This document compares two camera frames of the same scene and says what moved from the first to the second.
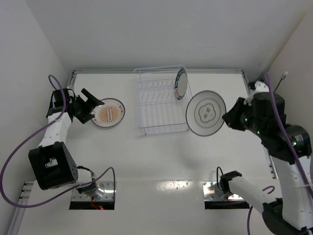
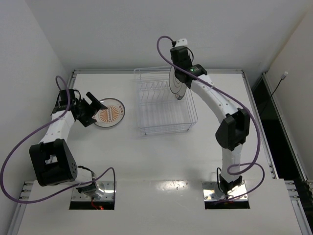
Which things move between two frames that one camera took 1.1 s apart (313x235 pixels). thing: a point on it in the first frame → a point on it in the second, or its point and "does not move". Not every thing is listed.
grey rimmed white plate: x=204 y=112 → x=174 y=84
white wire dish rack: x=159 y=111 does not move
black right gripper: x=235 y=117 → x=182 y=76
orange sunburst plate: x=109 y=114 does not move
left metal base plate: x=107 y=191 does not move
